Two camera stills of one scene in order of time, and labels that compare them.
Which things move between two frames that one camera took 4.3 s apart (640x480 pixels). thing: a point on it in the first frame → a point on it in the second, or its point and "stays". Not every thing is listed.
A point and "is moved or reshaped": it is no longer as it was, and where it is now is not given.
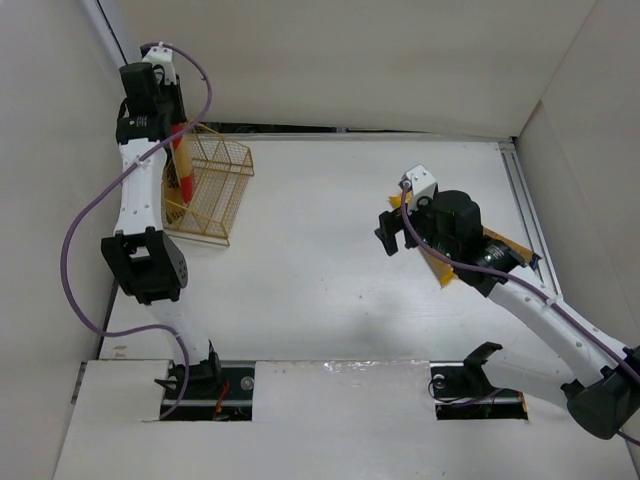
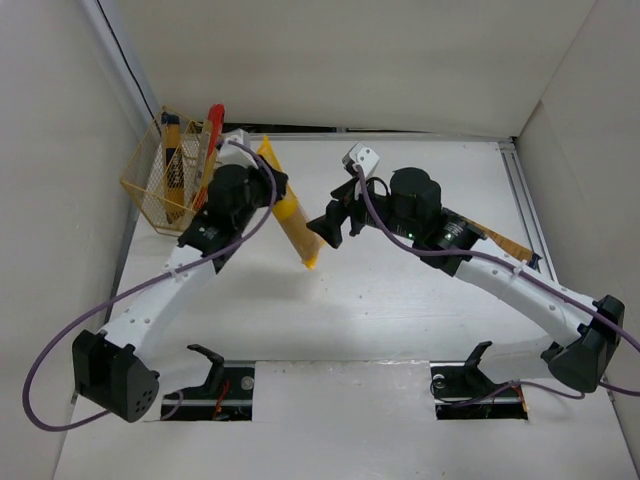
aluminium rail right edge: x=532 y=218 stays
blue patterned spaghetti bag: x=527 y=256 stays
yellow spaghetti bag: x=443 y=271 is moved or reshaped
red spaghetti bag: x=184 y=162 → x=215 y=122
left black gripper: x=176 y=106 → x=270 y=176
